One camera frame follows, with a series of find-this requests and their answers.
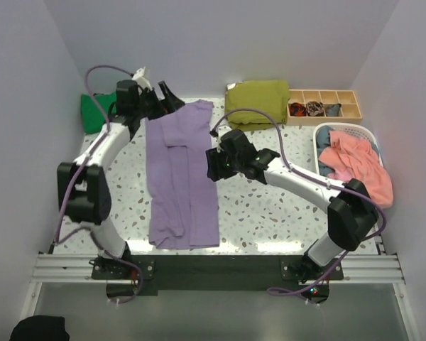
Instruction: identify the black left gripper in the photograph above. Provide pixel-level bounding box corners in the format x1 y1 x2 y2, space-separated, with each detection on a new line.
134 82 184 122

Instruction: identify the purple t-shirt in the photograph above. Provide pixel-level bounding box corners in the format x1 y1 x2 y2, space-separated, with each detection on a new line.
146 100 219 250

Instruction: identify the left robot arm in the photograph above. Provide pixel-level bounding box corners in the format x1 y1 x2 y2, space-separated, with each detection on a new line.
55 80 185 278

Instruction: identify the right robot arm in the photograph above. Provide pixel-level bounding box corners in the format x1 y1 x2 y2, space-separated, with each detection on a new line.
206 127 378 279

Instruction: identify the folded olive green t-shirt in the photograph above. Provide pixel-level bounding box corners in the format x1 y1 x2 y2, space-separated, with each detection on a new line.
224 80 290 131

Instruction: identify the orange black cloth roll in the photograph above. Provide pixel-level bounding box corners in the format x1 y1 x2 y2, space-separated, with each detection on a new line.
288 102 307 117

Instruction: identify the wooden compartment box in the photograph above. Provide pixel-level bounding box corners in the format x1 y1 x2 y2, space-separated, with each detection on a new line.
286 89 363 126

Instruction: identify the patterned brown cloth roll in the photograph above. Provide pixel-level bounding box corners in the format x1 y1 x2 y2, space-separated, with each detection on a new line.
306 101 325 117

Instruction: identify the dark grey cloth roll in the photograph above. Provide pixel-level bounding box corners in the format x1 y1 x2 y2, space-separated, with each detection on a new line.
324 103 342 117

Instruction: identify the pink t-shirt in basket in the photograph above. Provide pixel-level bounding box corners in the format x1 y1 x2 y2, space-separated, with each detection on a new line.
319 130 394 209

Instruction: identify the white laundry basket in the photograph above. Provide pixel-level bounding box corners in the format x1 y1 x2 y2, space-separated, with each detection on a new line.
312 123 386 214

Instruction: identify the black cloth at corner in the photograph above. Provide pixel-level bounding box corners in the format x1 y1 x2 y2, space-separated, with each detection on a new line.
9 315 70 341

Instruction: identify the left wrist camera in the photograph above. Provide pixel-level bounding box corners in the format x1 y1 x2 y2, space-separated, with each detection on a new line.
132 67 153 90

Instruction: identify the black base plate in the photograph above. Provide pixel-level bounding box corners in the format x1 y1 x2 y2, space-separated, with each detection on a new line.
89 254 344 302

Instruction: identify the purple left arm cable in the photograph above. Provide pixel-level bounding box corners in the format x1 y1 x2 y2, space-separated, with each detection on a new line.
54 65 145 305

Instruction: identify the aluminium rail frame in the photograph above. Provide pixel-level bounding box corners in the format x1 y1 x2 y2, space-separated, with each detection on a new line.
19 209 422 341

